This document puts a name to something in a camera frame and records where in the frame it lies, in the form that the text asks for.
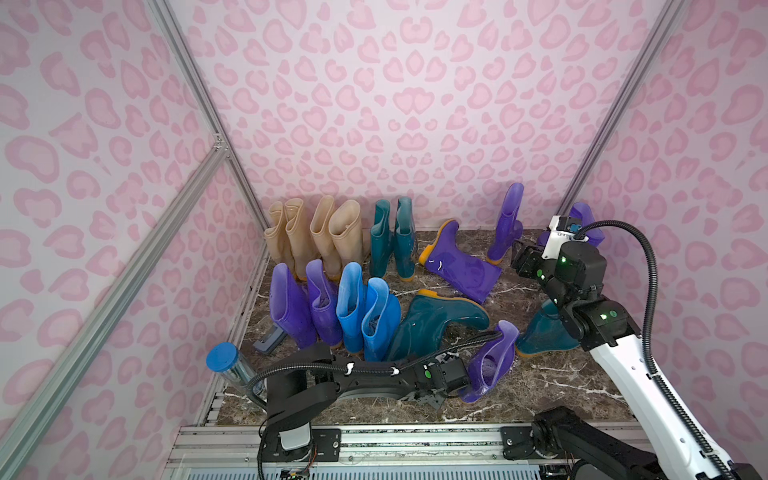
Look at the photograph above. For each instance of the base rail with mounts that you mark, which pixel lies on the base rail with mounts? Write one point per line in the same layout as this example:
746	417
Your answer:
437	451

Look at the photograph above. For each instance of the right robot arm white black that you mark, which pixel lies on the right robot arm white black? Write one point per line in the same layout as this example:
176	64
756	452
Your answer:
572	276

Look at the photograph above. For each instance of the blue printed can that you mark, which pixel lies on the blue printed can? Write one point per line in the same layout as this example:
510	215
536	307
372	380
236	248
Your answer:
226	360

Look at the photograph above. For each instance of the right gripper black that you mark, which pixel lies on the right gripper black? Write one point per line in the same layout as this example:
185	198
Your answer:
525	261

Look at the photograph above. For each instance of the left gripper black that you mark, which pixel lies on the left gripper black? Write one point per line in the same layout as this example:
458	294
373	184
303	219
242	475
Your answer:
459	372

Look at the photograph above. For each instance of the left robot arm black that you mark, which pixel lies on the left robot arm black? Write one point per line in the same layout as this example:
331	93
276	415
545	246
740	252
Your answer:
297	389

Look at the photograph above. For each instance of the blue boot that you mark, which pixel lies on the blue boot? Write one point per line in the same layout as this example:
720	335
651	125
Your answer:
350	307
381	319

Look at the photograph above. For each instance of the beige boot with paper stuffing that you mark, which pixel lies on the beige boot with paper stuffing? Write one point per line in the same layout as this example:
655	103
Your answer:
345	228

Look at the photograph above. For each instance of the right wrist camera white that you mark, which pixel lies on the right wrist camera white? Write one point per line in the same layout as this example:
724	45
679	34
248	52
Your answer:
562	229

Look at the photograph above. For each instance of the beige boot pair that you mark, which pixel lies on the beige boot pair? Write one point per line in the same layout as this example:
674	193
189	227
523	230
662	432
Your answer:
298	232
276	237

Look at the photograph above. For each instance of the aluminium diagonal brace left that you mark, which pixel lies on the aluminium diagonal brace left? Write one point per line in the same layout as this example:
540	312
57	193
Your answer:
38	415

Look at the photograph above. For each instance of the aluminium frame post left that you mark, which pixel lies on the aluminium frame post left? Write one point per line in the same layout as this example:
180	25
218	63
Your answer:
167	22

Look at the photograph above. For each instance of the purple boot shaft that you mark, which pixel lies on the purple boot shaft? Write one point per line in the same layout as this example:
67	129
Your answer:
491	362

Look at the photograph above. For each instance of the purple boot tip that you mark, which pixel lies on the purple boot tip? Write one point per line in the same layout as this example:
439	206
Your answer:
471	276

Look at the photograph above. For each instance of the aluminium frame post right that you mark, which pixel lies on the aluminium frame post right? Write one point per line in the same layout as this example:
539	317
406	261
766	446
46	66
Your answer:
659	34

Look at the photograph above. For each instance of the aluminium frame post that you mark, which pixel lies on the aluminium frame post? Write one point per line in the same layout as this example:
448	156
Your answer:
167	22
659	34

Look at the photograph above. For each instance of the teal boot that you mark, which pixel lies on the teal boot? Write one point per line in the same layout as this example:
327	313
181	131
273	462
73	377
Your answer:
421	332
380	239
404	239
545	333

